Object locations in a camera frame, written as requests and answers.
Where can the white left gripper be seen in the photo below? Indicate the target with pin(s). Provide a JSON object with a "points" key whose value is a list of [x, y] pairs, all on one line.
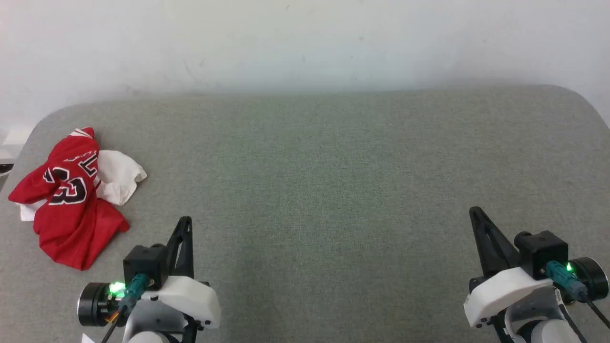
{"points": [[195, 300]]}

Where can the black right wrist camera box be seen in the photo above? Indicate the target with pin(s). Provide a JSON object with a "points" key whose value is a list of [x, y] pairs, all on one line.
{"points": [[543, 250]]}

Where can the grey fabric sofa seat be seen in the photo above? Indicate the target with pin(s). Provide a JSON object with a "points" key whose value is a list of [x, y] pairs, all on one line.
{"points": [[333, 190]]}

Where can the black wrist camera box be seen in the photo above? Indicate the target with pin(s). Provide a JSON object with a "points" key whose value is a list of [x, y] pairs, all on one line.
{"points": [[543, 250], [143, 264]]}

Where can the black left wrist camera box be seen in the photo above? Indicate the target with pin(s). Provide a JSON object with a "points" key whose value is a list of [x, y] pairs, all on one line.
{"points": [[143, 264]]}

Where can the red jersey with white sleeves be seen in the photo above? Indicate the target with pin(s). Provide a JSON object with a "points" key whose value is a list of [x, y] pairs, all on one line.
{"points": [[71, 224]]}

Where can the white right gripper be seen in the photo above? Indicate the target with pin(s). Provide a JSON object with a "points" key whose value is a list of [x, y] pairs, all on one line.
{"points": [[500, 293]]}

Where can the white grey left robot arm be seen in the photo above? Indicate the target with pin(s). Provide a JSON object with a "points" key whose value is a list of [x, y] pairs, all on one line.
{"points": [[93, 305]]}

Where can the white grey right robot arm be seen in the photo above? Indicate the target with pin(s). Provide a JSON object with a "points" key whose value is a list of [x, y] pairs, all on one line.
{"points": [[593, 278]]}

